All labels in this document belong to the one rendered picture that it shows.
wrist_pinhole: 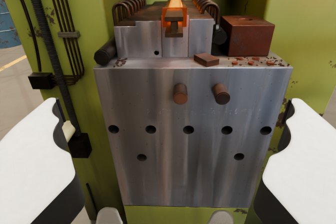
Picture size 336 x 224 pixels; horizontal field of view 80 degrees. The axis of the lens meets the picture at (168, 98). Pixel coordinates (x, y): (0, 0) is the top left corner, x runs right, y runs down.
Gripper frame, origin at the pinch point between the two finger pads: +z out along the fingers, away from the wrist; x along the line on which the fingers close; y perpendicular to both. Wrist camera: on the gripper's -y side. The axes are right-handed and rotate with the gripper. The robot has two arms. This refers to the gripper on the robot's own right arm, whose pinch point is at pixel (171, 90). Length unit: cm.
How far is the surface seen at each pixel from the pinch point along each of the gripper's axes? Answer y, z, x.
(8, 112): 100, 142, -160
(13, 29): 69, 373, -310
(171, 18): -1.2, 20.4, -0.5
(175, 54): 7.8, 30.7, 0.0
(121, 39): 4.4, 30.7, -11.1
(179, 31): 1.0, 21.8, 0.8
